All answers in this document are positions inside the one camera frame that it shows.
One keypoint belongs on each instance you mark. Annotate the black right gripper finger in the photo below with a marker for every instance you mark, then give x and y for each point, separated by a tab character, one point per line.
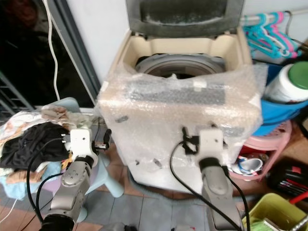
185	134
212	126

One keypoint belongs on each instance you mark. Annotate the black garment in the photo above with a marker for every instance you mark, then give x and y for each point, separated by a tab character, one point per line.
36	144

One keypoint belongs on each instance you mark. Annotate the grey washer drum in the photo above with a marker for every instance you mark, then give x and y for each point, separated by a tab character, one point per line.
178	65

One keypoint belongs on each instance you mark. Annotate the light blue towel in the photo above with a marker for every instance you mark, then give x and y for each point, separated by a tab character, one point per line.
15	187

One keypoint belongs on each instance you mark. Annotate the white item in pink basket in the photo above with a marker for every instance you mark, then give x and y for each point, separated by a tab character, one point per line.
248	166

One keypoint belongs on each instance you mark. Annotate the pink plastic clothes hanger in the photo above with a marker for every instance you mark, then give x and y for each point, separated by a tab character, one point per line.
291	38

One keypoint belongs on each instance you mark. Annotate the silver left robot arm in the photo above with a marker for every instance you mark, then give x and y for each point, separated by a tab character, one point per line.
74	183

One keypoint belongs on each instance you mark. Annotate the white bottle with green cap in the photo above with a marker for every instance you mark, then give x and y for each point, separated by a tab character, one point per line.
288	84

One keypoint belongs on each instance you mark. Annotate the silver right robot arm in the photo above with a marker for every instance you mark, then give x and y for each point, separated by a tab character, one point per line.
216	192

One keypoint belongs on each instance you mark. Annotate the yellow-green plastic bin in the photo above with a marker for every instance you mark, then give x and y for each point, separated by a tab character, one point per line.
276	214

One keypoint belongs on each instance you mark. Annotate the black and red box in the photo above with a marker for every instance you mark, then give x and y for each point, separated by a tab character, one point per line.
291	183

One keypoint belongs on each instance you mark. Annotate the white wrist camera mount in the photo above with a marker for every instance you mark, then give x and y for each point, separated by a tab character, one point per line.
81	142
211	143

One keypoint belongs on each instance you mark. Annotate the pink plastic basket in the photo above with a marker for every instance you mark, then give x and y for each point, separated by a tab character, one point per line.
269	139

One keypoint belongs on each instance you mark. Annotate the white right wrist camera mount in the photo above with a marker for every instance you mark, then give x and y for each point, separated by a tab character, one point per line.
211	143

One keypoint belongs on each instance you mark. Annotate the blue plastic basin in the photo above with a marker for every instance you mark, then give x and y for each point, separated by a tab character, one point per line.
281	115

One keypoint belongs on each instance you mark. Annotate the dark metal window grille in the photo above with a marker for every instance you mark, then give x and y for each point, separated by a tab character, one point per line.
12	101

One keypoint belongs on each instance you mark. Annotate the grey washing machine lid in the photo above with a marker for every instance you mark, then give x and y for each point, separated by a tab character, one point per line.
185	14

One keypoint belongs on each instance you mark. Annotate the clear bubble wrap sheet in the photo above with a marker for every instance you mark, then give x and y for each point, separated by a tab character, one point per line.
154	118

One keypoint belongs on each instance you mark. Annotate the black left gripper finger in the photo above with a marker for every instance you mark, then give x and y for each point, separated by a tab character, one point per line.
108	136

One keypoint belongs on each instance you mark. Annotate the teal plastic clothes hanger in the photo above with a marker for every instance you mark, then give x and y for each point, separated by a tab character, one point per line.
260	41

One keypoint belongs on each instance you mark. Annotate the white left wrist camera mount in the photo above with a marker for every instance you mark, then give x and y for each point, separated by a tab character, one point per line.
81	142

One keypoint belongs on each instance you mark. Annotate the cream floral cloth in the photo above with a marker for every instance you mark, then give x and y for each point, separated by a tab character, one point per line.
17	126

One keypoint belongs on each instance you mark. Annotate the cream top-load washing machine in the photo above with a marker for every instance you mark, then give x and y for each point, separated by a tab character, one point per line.
149	175

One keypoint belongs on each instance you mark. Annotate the grey door frame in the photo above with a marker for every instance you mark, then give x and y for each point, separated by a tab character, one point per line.
77	53

